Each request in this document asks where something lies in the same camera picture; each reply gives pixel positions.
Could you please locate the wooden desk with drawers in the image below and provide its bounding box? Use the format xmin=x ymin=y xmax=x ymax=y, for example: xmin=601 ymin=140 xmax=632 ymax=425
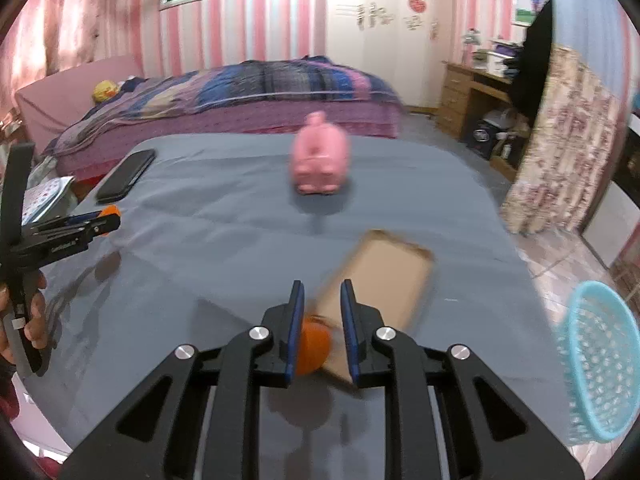
xmin=435 ymin=60 xmax=531 ymax=161

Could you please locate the black smartphone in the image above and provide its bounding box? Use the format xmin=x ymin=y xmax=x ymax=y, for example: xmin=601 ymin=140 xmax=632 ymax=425
xmin=95 ymin=148 xmax=157 ymax=205

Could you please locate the floral curtain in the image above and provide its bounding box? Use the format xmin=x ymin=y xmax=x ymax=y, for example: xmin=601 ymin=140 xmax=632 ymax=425
xmin=500 ymin=45 xmax=628 ymax=236

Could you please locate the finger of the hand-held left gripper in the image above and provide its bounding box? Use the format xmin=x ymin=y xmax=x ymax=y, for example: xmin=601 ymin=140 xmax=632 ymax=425
xmin=60 ymin=216 xmax=123 ymax=251
xmin=47 ymin=211 xmax=107 ymax=228

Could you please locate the white box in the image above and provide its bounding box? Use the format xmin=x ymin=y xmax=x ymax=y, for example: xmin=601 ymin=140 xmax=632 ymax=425
xmin=487 ymin=52 xmax=523 ymax=78

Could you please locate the person's left hand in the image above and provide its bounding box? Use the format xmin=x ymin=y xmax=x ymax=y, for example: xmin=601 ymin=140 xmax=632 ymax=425
xmin=0 ymin=270 xmax=49 ymax=367

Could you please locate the black box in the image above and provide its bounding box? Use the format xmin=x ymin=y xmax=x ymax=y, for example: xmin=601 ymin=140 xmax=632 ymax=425
xmin=472 ymin=120 xmax=501 ymax=158

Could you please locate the pale blue curtain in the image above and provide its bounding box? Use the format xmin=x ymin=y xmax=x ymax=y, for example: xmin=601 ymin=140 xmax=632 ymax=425
xmin=550 ymin=0 xmax=640 ymax=111

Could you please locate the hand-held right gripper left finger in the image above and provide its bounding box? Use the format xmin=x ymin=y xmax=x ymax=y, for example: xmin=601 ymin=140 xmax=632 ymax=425
xmin=60 ymin=280 xmax=306 ymax=480

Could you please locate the pink piggy bank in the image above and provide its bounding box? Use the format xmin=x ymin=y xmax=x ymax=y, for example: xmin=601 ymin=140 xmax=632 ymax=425
xmin=291 ymin=111 xmax=351 ymax=196

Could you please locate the grey tablecloth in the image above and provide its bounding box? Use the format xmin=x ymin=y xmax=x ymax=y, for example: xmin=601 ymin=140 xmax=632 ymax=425
xmin=22 ymin=132 xmax=571 ymax=466

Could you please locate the heart print cloth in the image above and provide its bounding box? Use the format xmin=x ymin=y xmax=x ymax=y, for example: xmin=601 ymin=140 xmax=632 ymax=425
xmin=20 ymin=175 xmax=76 ymax=226

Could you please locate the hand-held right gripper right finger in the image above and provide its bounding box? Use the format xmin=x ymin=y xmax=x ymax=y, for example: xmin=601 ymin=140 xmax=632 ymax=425
xmin=340 ymin=280 xmax=585 ymax=480

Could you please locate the light blue plastic basket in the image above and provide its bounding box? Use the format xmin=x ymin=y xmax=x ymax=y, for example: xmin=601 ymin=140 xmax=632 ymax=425
xmin=556 ymin=280 xmax=640 ymax=443

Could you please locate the white wardrobe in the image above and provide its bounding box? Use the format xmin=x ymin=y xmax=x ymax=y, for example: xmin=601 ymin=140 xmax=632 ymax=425
xmin=325 ymin=0 xmax=456 ymax=111

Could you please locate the yellow duck plush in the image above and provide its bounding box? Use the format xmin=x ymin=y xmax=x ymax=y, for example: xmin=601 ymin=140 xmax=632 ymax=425
xmin=92 ymin=80 xmax=121 ymax=103

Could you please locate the black coat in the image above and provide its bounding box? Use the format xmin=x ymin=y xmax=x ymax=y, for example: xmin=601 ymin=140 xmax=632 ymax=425
xmin=507 ymin=0 xmax=556 ymax=121

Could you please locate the striped purple blue blanket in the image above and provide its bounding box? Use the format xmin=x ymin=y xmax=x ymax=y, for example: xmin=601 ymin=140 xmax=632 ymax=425
xmin=42 ymin=56 xmax=401 ymax=158

